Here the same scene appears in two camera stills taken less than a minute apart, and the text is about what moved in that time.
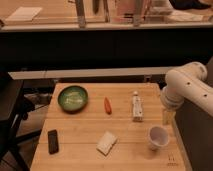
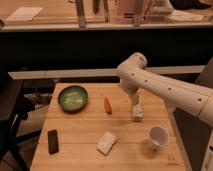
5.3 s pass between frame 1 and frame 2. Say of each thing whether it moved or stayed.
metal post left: stayed
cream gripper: moved
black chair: stayed
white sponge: stayed
